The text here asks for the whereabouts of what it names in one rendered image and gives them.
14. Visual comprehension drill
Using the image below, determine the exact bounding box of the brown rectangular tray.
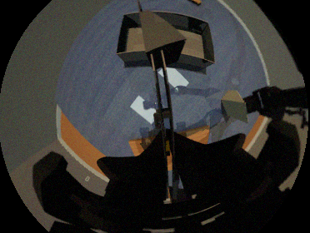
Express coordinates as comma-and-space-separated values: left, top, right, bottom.
115, 10, 215, 68

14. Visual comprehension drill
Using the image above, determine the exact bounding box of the wooden board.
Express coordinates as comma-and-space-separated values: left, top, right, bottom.
128, 126, 209, 171

